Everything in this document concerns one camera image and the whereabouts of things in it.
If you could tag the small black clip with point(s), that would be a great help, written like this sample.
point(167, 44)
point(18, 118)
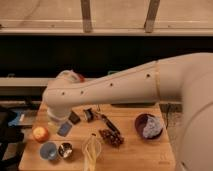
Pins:
point(89, 115)

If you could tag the dark red grape bunch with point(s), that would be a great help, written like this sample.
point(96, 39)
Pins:
point(111, 138)

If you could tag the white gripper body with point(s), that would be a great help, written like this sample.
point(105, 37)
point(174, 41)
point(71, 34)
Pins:
point(58, 116)

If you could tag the red bowl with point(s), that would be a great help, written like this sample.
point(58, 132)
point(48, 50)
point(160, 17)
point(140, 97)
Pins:
point(80, 77)

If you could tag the green plastic tray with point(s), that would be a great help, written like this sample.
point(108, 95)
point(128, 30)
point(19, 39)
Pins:
point(112, 73)

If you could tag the blue cup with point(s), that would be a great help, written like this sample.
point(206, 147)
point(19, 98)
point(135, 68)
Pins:
point(48, 151)

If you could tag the peeled banana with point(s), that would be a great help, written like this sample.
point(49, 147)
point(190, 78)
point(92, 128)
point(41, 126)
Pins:
point(91, 150)

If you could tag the purple bowl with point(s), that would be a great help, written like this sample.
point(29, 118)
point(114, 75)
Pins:
point(141, 122)

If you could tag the small metal cup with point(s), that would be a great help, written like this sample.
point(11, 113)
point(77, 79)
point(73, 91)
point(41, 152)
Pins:
point(65, 150)

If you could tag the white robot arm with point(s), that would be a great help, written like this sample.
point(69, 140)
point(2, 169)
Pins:
point(185, 78)

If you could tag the black rectangular block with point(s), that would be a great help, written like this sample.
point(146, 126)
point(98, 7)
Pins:
point(74, 118)

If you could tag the red apple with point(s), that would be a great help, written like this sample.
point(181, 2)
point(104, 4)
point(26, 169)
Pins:
point(40, 134)

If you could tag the crumpled blue cloth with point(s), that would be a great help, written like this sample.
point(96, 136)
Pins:
point(152, 128)

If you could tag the black handled knife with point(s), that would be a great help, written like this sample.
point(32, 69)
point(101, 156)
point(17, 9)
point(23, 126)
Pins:
point(109, 124)

